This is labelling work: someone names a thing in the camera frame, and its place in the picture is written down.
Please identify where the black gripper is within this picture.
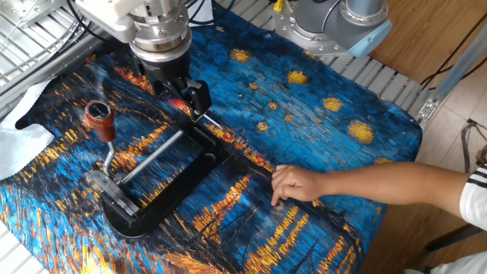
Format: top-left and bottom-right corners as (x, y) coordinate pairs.
(131, 47), (213, 123)

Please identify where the lever with red wooden handle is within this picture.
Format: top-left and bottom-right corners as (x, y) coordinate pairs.
(84, 99), (117, 178)

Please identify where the black C-clamp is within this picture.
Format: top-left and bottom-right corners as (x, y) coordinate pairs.
(100, 113), (229, 240)

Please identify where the person's bare forearm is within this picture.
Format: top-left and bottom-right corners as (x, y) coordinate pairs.
(319, 161), (471, 218)

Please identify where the grey metal lever base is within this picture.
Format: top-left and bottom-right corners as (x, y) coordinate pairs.
(83, 169), (141, 218)

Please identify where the person's hand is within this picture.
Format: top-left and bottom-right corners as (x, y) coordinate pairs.
(270, 164), (324, 207)

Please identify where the white cloth sheet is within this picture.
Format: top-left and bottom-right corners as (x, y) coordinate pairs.
(0, 79), (56, 182)
(188, 0), (215, 27)

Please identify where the starry night patterned cloth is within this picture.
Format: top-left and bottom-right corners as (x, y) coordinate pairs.
(0, 2), (423, 274)

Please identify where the black chair leg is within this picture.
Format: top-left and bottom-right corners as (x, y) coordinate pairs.
(424, 224), (484, 252)

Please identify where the white striped shirt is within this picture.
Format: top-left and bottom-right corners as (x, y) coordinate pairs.
(429, 163), (487, 274)

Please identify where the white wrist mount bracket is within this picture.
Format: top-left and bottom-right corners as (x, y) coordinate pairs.
(75, 0), (153, 43)

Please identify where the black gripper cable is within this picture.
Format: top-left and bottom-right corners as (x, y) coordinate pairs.
(66, 0), (111, 43)

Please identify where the aluminium extrusion rail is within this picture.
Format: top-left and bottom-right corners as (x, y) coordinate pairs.
(0, 32), (115, 115)

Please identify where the black floor cable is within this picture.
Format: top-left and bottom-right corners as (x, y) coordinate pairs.
(420, 13), (487, 91)

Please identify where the aluminium frame post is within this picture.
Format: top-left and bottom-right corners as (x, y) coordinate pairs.
(416, 22), (487, 130)

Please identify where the dark cable bundle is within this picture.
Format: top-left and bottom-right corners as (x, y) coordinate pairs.
(460, 117), (487, 174)

